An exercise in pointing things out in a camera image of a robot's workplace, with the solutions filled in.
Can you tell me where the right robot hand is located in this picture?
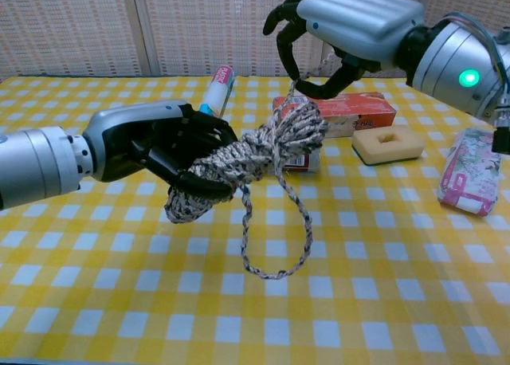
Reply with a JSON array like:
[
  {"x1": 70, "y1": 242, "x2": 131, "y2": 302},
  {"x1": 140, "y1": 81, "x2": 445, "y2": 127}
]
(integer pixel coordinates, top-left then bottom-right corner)
[{"x1": 262, "y1": 0, "x2": 426, "y2": 101}]

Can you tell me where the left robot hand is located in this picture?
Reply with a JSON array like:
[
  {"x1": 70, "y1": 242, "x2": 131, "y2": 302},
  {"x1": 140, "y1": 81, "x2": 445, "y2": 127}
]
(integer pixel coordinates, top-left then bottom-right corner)
[{"x1": 82, "y1": 100, "x2": 238, "y2": 202}]

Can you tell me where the speckled white braided rope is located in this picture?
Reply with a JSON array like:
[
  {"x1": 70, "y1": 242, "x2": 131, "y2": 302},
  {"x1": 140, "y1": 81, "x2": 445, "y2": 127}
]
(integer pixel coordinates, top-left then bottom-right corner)
[{"x1": 164, "y1": 49, "x2": 347, "y2": 281}]

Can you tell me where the blue white tube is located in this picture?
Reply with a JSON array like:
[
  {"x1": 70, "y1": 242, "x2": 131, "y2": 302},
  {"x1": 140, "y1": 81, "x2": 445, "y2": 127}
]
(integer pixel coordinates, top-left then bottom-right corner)
[{"x1": 198, "y1": 65, "x2": 235, "y2": 119}]

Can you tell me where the orange cardboard box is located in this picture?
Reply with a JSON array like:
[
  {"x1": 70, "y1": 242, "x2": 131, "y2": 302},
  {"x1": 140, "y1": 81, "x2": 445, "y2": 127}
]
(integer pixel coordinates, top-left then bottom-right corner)
[{"x1": 272, "y1": 92, "x2": 398, "y2": 139}]

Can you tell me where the yellow sponge with hole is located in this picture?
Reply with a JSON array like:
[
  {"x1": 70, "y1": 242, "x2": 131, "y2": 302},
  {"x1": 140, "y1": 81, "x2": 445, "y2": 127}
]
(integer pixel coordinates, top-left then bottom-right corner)
[{"x1": 351, "y1": 125, "x2": 425, "y2": 167}]

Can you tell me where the woven folding screen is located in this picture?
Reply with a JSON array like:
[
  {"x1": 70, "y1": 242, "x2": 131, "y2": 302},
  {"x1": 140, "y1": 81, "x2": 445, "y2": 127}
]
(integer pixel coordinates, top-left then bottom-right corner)
[{"x1": 0, "y1": 0, "x2": 510, "y2": 80}]

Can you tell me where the brown label drink bottle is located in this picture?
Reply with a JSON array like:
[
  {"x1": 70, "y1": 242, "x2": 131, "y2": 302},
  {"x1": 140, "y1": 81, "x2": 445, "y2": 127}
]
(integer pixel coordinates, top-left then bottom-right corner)
[{"x1": 284, "y1": 149, "x2": 321, "y2": 174}]

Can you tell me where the floral tissue pack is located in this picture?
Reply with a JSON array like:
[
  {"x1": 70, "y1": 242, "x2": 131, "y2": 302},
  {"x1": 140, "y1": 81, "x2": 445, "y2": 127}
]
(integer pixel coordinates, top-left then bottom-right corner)
[{"x1": 436, "y1": 127, "x2": 505, "y2": 218}]

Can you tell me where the yellow checked tablecloth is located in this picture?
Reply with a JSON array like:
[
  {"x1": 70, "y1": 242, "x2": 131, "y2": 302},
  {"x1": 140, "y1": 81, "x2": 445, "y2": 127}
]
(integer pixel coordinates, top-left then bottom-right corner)
[{"x1": 0, "y1": 76, "x2": 510, "y2": 365}]

